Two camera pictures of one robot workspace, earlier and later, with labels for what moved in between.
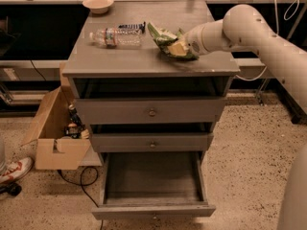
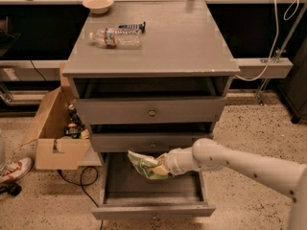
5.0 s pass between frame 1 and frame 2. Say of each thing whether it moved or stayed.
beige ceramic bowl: stayed
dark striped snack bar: stayed
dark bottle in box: stayed
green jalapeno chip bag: moved
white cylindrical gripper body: moved
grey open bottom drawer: stayed
